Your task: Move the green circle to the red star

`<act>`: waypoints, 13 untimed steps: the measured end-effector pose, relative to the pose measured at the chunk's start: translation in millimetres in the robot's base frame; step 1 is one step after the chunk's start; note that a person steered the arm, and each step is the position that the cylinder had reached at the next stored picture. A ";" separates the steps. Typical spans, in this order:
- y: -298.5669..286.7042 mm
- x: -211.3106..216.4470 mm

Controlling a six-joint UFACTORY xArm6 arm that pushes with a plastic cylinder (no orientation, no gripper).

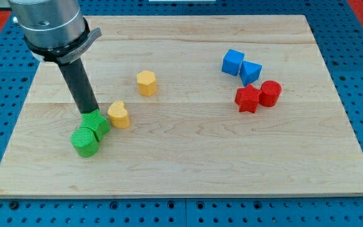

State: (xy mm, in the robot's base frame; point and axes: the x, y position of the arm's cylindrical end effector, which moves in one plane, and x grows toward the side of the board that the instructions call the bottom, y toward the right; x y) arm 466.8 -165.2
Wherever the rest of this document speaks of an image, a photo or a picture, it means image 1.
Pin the yellow heart block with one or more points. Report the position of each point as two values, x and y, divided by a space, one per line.
118 115

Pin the green cylinder block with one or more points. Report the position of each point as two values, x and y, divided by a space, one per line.
84 142

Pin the wooden board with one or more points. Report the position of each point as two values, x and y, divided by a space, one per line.
189 140

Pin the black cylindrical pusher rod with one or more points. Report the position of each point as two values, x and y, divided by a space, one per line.
79 85

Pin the green star block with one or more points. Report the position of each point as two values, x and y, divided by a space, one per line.
95 122

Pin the red star block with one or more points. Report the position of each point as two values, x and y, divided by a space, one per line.
247 98

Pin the red cylinder block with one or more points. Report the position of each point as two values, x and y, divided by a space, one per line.
270 92

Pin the blue cube block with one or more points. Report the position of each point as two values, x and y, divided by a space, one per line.
231 62

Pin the yellow hexagon block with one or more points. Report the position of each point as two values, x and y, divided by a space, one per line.
146 81

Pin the blue triangle block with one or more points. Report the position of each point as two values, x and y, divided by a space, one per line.
249 72

